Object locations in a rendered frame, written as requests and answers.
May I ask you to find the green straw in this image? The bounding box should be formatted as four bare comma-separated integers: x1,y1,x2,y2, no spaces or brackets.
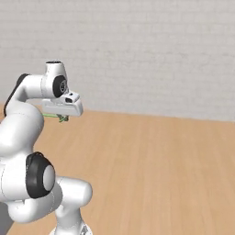
41,113,69,123

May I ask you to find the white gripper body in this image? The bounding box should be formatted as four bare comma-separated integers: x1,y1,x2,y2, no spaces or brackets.
41,98,84,118

